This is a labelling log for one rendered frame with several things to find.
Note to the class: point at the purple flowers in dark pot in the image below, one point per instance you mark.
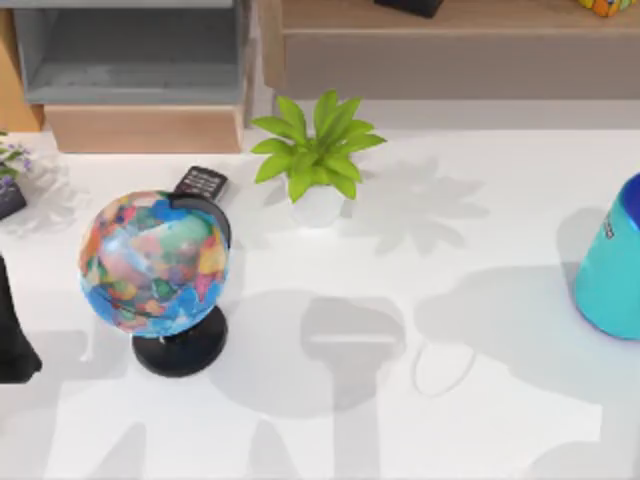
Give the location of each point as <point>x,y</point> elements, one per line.
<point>10,185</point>

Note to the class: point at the black box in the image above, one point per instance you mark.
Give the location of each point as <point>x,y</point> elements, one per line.
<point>409,6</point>

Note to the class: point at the turquoise cup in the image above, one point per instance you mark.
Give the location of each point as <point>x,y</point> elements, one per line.
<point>612,270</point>

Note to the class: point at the pale wooden drawer front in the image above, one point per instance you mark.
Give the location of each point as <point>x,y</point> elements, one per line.
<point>145,127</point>

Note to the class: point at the wooden cupboard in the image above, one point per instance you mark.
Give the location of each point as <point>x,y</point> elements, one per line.
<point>15,80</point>

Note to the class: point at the colourful globe on black stand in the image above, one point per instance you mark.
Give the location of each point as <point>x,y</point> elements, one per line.
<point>155,260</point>

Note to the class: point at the black remote control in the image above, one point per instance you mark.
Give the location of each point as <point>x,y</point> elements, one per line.
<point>202,182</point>

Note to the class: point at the yellow and orange object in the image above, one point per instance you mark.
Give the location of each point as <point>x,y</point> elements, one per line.
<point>605,5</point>

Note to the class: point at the green plant in white pot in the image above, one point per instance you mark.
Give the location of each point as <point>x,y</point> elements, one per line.
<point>315,155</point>

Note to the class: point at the wooden shelf unit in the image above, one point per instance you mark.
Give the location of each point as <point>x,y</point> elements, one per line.
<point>450,50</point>

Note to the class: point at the grey pierced drawer inside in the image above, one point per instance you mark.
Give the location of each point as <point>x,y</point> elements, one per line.
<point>130,50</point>

